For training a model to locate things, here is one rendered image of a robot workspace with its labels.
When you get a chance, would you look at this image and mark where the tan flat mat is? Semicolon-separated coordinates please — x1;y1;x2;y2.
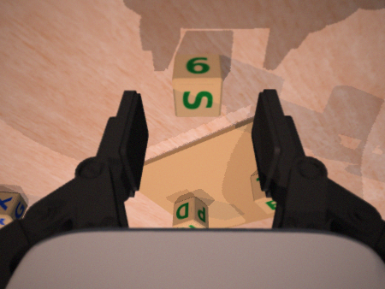
139;117;275;228

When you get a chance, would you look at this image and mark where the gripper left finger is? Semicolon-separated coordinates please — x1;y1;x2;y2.
0;91;149;289

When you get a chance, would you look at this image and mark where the tan wooden letter block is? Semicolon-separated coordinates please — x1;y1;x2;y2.
250;174;276;214
172;197;209;227
172;54;223;117
0;192;27;227

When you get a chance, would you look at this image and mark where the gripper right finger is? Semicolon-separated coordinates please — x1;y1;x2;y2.
252;89;385;264

